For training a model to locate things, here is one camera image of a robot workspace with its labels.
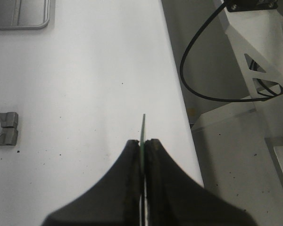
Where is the green circuit board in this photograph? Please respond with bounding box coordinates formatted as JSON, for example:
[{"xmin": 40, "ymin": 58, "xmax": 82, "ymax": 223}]
[{"xmin": 140, "ymin": 114, "xmax": 148, "ymax": 226}]

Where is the black cable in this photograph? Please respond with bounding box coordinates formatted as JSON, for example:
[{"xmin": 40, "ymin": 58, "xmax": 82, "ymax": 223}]
[{"xmin": 179, "ymin": 0, "xmax": 283, "ymax": 102}]

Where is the silver metal tray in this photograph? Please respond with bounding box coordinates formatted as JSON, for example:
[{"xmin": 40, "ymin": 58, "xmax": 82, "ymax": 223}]
[{"xmin": 0, "ymin": 0, "xmax": 50, "ymax": 31}]

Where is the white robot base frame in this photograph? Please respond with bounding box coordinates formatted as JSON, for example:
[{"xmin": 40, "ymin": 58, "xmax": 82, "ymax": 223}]
[{"xmin": 196, "ymin": 10, "xmax": 283, "ymax": 216}]

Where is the grey metal clamp block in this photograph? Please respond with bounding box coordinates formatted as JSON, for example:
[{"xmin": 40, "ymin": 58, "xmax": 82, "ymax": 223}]
[{"xmin": 0, "ymin": 112, "xmax": 19, "ymax": 146}]

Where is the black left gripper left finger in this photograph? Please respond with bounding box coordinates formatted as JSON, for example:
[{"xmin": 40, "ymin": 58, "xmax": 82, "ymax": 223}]
[{"xmin": 43, "ymin": 140, "xmax": 141, "ymax": 226}]

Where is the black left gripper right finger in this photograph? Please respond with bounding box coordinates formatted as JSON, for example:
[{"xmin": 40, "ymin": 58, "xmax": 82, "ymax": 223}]
[{"xmin": 144, "ymin": 139, "xmax": 253, "ymax": 226}]

